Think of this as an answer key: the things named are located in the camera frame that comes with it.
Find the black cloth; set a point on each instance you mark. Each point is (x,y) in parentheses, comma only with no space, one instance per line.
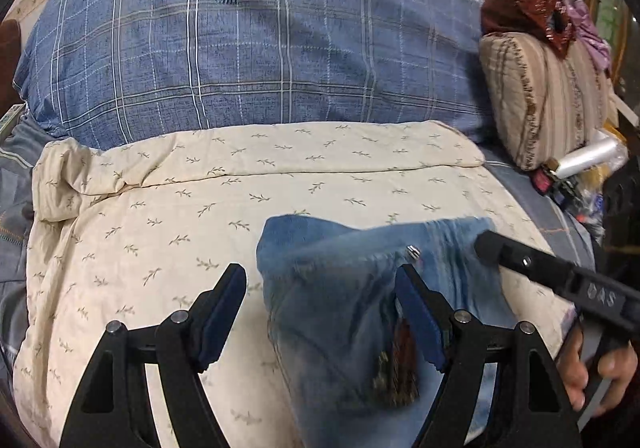
(622,208)

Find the purple cloth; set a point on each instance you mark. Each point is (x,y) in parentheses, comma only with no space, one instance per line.
(592,33)

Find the cream leaf-print quilt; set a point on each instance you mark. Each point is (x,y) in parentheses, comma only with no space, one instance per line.
(150,228)

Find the dark red cloth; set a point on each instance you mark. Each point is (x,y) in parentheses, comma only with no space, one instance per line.
(515,3)

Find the blue printed packet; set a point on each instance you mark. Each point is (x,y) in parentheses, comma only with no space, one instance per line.
(592,210)

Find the dark brown furniture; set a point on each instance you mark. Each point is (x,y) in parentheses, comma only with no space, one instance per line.
(9,58)

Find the blue denim pants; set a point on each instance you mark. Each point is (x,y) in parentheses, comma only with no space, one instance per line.
(325,303)

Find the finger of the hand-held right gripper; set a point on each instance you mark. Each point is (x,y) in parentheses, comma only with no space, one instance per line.
(520,260)

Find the green patterned box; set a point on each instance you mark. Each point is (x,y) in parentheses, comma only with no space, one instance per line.
(10,120)

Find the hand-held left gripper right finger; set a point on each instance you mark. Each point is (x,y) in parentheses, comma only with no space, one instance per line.
(420,323)

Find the beige striped pillow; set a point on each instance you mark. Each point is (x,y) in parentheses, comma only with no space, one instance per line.
(545,98)

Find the blue plaid pillow with emblem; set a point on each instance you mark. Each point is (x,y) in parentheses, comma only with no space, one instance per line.
(250,53)

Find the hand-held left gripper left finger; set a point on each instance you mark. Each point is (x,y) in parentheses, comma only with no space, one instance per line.
(222,313)

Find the person's right hand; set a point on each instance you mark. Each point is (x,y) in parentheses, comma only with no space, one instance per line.
(570,363)

